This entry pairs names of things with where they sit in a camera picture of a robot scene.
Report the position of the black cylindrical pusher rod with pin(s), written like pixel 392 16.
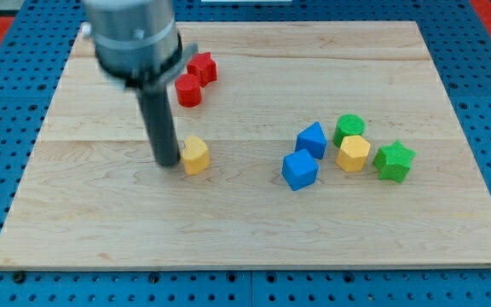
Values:
pixel 154 104

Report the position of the yellow heart block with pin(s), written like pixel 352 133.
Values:
pixel 195 155

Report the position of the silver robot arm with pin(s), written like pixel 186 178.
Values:
pixel 138 42

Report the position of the red cylinder block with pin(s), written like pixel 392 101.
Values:
pixel 188 91

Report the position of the red star block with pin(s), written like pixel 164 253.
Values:
pixel 203 67

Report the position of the wooden board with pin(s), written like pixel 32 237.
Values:
pixel 92 197

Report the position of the blue cube block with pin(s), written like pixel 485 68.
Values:
pixel 299 169

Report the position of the blue triangular block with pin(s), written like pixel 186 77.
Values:
pixel 313 140

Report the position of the green cylinder block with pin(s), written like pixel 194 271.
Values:
pixel 348 125

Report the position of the yellow hexagon block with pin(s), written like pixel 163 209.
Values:
pixel 353 153

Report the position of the green star block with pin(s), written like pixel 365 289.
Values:
pixel 394 161

